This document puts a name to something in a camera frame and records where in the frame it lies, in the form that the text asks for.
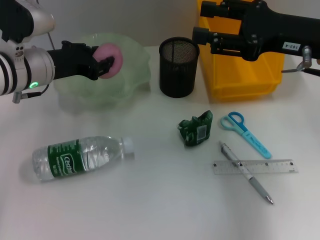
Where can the clear plastic ruler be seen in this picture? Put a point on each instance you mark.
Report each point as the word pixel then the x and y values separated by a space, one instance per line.
pixel 275 167

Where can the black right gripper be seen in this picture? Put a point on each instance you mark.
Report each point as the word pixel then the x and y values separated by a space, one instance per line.
pixel 275 32

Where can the yellow plastic bin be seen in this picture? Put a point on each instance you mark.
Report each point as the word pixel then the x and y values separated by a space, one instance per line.
pixel 250 77

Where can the white grey pen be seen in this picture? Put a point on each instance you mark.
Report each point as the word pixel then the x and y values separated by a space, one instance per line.
pixel 246 172

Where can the pink peach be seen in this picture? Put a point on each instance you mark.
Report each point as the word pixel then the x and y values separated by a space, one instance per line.
pixel 110 51

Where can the clear green-label water bottle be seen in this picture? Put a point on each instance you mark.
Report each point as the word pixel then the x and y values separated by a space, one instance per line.
pixel 62 162

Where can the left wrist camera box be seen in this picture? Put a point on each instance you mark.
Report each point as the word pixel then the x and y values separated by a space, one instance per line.
pixel 17 17

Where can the green plastic wrapper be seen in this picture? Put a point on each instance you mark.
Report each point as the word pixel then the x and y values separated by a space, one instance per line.
pixel 195 130

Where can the black mesh pen holder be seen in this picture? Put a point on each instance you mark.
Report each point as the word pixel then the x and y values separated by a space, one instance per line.
pixel 178 72

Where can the blue scissors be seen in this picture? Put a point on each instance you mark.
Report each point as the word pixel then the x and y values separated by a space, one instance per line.
pixel 250 136

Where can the green glass fruit plate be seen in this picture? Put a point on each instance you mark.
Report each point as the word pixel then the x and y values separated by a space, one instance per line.
pixel 125 75

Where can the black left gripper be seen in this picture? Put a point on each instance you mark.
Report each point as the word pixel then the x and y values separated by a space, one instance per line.
pixel 70 62

